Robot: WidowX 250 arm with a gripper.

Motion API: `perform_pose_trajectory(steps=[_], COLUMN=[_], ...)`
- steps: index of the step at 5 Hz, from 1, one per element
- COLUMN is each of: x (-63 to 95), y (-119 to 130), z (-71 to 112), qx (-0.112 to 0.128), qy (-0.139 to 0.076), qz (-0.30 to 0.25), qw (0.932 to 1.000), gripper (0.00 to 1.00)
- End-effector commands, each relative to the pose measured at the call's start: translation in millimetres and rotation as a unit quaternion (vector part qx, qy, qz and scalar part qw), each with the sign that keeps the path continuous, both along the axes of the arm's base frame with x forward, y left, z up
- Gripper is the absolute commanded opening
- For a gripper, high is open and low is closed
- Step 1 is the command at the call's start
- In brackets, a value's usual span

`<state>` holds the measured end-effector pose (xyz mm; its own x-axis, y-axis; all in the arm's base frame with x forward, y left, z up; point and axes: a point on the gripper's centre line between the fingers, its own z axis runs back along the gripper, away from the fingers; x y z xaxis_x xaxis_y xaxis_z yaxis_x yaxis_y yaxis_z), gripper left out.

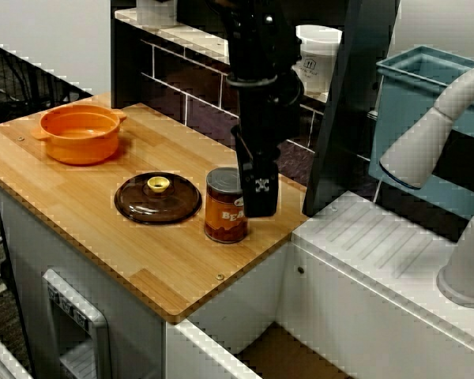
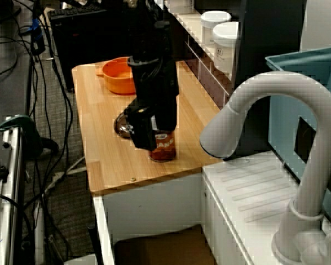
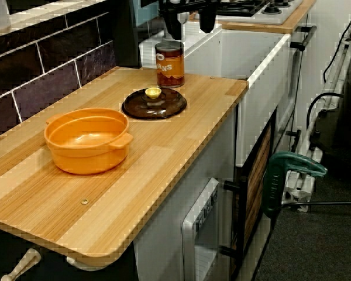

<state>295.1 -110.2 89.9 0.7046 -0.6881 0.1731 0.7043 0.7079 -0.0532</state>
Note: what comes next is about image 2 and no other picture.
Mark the white sink unit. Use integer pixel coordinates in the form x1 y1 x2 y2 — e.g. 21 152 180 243
201 151 331 265

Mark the white labelled jar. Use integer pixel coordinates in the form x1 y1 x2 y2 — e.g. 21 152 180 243
200 10 232 46
212 22 241 74

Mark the grey toy faucet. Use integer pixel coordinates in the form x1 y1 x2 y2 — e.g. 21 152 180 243
200 71 331 264

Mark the brown cardboard sheet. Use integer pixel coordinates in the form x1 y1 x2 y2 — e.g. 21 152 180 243
114 225 218 265

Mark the teal plastic bin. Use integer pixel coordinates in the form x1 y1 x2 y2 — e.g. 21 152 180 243
265 46 331 194

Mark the dark tiled backsplash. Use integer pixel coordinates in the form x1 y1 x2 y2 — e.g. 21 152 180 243
179 41 232 108

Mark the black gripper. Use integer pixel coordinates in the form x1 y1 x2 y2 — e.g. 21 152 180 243
125 56 180 152

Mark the black box case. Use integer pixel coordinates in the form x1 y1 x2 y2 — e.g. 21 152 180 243
49 7 108 92

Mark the beige shelf ledge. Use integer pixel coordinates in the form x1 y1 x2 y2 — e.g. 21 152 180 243
169 12 232 81

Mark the black adapter with blue tape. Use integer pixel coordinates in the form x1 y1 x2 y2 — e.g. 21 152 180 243
29 16 47 56

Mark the aluminium frame rail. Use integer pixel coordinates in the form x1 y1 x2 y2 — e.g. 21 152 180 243
0 118 25 265

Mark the brown lid with yellow knob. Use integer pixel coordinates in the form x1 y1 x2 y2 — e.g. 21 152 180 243
113 110 136 139

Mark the dark grey upright panel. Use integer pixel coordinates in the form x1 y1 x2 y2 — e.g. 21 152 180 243
231 0 307 158

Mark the green clamp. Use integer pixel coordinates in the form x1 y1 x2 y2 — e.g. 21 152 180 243
0 115 60 160

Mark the white kitchen cabinet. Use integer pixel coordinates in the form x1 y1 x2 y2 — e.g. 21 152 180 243
92 172 204 265

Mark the orange plastic pot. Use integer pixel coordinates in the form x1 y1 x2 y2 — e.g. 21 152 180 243
95 57 137 95

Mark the orange beans can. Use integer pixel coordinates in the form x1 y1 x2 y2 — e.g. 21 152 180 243
148 129 177 163

